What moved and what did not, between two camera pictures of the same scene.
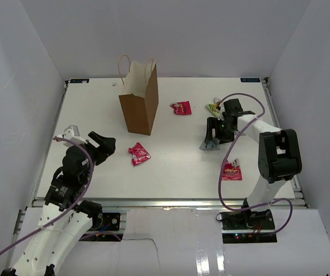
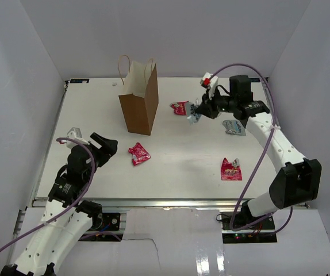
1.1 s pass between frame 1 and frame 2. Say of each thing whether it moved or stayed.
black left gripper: stayed
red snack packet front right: stayed
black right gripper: moved
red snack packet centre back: stayed
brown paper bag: stayed
